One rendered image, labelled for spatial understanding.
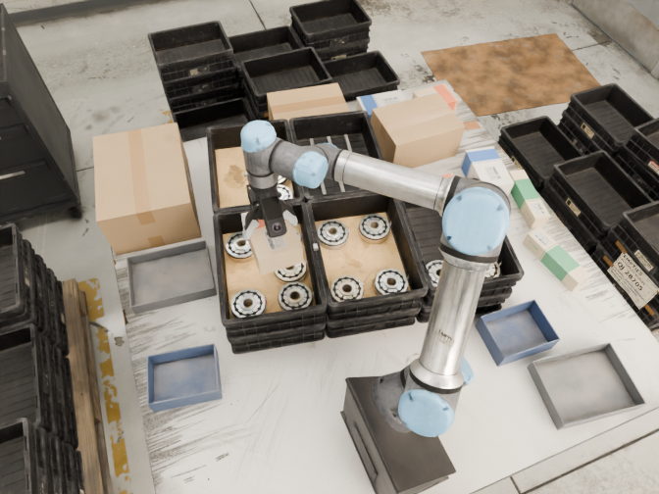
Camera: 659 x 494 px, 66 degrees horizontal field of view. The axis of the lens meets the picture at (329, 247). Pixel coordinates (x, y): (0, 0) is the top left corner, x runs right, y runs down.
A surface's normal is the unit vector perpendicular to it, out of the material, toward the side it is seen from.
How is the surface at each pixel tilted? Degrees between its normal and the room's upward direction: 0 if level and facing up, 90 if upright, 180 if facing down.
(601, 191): 0
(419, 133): 0
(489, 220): 46
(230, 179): 0
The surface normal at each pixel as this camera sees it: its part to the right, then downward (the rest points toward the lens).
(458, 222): -0.33, 0.11
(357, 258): 0.03, -0.57
